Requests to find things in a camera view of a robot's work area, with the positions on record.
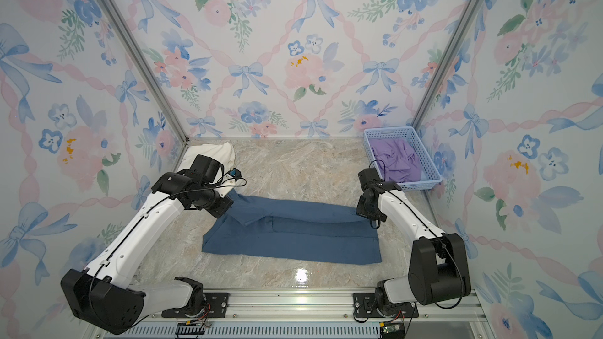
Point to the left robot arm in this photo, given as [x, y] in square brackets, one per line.
[101, 293]

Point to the right aluminium corner post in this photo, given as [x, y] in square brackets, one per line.
[457, 38]

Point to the white t-shirt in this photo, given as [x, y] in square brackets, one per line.
[223, 154]

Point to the small green circuit board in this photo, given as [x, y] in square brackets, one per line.
[392, 331]

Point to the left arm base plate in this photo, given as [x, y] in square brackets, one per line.
[203, 305]

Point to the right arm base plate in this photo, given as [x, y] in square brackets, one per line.
[370, 306]

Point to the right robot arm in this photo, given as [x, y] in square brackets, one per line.
[438, 268]

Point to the aluminium front rail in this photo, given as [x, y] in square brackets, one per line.
[314, 313]

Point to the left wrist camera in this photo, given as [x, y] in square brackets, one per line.
[235, 174]

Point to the blue t-shirt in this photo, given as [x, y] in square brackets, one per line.
[297, 230]

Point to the light blue plastic basket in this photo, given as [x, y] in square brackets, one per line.
[430, 175]

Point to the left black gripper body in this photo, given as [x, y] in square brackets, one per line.
[217, 202]

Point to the purple t-shirt in basket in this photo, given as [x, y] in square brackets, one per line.
[397, 160]

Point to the aluminium corner post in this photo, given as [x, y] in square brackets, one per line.
[135, 53]
[457, 38]

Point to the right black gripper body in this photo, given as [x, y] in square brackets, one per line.
[362, 209]

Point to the left aluminium corner post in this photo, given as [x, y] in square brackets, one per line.
[135, 53]

